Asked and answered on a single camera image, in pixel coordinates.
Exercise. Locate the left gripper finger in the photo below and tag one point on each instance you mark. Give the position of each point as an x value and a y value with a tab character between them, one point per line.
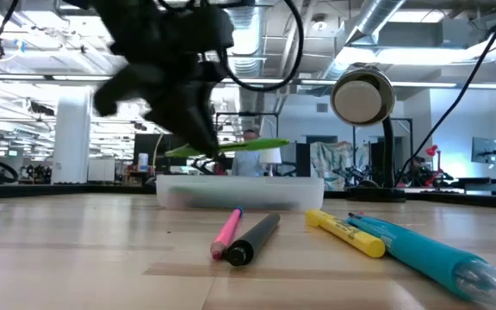
187	120

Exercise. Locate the green pen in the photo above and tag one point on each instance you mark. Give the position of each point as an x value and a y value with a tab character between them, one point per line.
256	144

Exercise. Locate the clear plastic box base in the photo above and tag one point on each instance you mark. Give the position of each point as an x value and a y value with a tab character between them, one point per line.
239	194

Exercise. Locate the pink pen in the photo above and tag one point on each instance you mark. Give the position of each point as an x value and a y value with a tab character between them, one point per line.
226	234

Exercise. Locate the black marker pen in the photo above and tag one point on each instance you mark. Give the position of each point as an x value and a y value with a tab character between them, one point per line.
252	241

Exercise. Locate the yellow highlighter with print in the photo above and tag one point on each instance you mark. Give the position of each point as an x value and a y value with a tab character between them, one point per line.
347	234

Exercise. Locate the blue pen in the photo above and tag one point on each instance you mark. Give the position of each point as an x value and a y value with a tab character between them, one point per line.
424	258

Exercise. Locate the grey monitor on arm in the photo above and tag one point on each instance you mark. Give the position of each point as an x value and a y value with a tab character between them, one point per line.
485	150

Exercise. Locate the black monitor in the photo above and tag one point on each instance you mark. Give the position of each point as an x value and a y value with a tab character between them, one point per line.
149	146

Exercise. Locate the white blue cup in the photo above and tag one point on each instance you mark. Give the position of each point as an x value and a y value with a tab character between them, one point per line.
143	163

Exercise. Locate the person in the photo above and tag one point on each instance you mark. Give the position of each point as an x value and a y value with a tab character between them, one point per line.
246	163

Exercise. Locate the white lampshade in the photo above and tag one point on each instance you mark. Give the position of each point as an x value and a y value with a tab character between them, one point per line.
270	156

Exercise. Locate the white cabinet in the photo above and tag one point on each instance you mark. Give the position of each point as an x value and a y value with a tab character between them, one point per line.
101	170

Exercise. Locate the teal patterned cloth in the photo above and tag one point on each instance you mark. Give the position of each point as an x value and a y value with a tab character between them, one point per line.
338	161

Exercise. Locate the black desk lamp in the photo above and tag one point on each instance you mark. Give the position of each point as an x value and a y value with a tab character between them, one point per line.
362	101

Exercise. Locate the red desk lamp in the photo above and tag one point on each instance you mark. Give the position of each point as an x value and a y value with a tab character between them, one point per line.
432	150

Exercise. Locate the black aluminium frame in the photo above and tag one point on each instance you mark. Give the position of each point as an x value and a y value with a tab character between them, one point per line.
58	189

